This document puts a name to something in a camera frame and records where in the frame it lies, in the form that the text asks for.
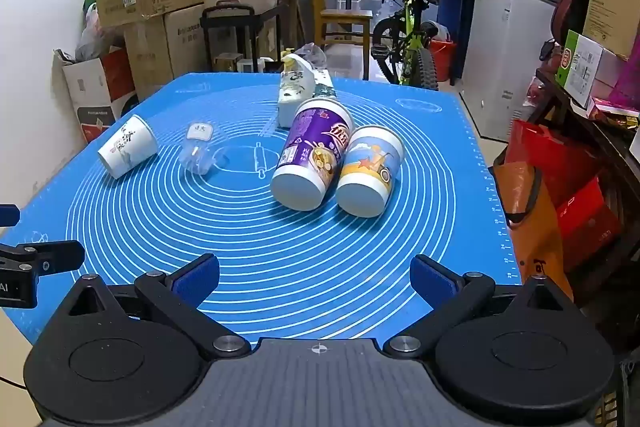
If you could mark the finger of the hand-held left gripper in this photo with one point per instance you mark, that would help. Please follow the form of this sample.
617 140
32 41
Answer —
55 254
7 215

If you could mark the wooden chair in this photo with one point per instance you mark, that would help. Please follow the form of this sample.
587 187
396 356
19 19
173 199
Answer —
345 19

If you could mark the red plastic bucket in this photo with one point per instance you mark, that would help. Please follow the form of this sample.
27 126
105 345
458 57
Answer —
444 57

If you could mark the blue cartoon-print paper cup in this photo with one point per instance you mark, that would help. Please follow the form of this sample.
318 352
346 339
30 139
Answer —
369 172

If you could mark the green and white box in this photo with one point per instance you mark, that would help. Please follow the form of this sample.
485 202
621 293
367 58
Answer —
582 67

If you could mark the brown cardboard box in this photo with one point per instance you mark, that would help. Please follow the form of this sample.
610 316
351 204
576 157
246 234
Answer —
165 52

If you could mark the red gift bag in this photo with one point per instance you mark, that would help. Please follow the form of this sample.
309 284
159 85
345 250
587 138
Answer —
580 202

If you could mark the clear plastic cup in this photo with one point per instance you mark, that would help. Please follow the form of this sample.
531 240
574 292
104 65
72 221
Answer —
200 153

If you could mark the orange paper bag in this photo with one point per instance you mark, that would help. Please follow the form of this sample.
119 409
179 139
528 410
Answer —
535 227

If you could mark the white chest freezer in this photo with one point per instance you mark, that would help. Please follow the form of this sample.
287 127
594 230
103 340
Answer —
505 57

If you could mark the white green-print bottle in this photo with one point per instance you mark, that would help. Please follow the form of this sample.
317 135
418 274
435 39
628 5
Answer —
294 94

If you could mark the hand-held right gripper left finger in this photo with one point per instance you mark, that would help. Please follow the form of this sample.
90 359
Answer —
196 281

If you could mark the dark wooden side table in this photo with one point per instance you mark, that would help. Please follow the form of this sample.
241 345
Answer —
615 187

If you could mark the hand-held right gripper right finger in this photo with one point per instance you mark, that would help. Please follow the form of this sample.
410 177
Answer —
433 281

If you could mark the white ink-print paper cup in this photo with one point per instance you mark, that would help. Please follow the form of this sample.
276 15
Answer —
127 148

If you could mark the white plastic bag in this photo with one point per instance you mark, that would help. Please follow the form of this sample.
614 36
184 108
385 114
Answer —
95 32

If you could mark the white and red cardboard box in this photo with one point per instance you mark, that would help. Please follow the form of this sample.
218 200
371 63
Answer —
95 92

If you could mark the black utility cart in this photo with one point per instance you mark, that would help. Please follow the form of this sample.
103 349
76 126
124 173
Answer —
227 12

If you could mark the blue silicone baking mat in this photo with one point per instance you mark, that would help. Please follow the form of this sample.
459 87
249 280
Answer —
250 237

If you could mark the purple printed paper cup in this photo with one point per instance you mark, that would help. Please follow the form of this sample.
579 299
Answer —
311 152

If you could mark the small printed tissue packet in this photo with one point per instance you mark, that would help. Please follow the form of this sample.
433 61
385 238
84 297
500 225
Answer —
325 84

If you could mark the green and black bicycle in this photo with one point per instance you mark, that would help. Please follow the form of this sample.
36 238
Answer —
410 42

